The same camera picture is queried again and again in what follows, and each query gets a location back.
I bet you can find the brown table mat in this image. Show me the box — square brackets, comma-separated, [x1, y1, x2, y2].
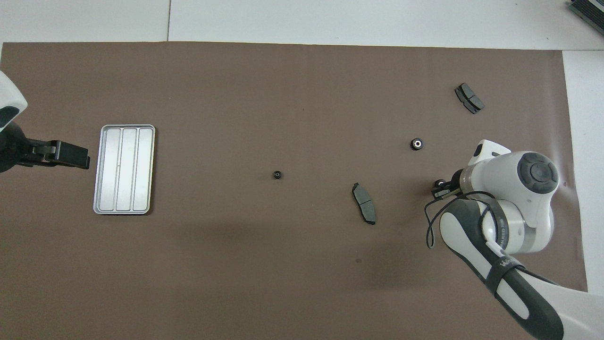
[0, 42, 590, 340]

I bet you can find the long dark brake pad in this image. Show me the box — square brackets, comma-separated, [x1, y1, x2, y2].
[352, 182, 377, 226]

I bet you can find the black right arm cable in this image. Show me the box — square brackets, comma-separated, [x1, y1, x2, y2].
[425, 190, 496, 249]

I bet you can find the dark ribbed device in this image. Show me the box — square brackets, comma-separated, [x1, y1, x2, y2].
[569, 0, 604, 36]

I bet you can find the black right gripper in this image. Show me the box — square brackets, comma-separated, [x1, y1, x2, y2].
[431, 169, 468, 199]

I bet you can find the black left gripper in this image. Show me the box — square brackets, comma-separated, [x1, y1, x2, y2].
[0, 122, 91, 173]

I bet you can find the short dark brake pad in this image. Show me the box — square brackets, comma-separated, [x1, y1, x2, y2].
[454, 83, 486, 115]

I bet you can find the silver metal tray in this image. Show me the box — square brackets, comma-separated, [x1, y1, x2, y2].
[93, 124, 156, 215]

